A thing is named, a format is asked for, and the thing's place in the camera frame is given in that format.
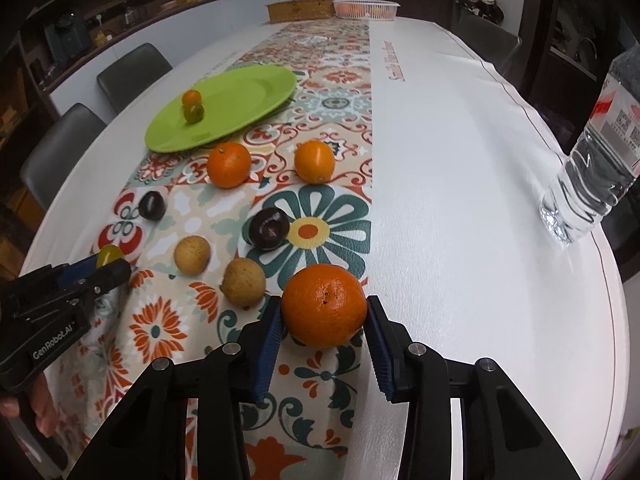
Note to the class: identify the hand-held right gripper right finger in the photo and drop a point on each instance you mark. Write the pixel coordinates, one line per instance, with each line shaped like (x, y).
(380, 345)

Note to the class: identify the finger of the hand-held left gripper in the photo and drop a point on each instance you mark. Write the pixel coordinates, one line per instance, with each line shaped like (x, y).
(107, 277)
(80, 267)

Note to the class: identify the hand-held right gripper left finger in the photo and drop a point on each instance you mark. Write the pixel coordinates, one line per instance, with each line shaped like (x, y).
(270, 345)

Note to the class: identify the yellow cherry tomato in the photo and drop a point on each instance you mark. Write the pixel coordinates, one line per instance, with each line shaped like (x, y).
(109, 255)

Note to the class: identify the large rough-skinned orange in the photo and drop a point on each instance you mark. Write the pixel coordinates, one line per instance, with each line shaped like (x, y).
(324, 305)

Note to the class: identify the small dark plum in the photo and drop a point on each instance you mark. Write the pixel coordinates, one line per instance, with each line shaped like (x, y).
(150, 206)

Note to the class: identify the large dark plum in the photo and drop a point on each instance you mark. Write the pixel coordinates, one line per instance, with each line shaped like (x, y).
(269, 227)

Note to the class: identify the round orange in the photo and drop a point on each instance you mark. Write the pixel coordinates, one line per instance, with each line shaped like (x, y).
(229, 165)

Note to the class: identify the smooth oval orange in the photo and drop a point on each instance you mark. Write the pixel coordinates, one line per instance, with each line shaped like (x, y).
(314, 161)

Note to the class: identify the green plate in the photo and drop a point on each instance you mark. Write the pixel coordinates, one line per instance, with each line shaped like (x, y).
(240, 95)

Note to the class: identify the person's left hand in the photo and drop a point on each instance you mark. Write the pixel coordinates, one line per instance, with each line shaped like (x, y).
(42, 405)

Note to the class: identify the brown round fruit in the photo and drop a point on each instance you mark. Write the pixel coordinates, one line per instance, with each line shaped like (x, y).
(192, 255)
(243, 282)

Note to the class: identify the green cherry tomato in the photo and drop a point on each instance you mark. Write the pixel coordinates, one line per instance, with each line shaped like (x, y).
(194, 113)

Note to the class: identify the white patterned tablecloth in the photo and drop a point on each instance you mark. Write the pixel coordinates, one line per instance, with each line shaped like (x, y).
(450, 160)

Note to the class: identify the orange cherry tomato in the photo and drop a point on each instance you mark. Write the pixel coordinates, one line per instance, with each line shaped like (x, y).
(191, 96)

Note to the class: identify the black coffee machine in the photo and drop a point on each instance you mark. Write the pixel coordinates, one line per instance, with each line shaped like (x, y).
(67, 32)

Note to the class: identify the clear plastic water bottle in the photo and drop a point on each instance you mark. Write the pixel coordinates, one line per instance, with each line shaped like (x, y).
(590, 180)

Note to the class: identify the pink bowl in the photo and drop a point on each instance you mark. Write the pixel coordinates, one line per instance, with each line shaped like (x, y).
(167, 5)

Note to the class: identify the wicker box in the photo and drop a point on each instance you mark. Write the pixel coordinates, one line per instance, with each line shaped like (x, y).
(300, 10)

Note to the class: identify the white plastic basket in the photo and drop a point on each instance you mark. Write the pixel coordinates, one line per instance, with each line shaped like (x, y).
(367, 10)

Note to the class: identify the pile of small oranges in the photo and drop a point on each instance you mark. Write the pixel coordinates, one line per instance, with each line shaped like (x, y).
(360, 9)

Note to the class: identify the dark and white bag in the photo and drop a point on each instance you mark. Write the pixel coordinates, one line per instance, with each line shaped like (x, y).
(480, 7)

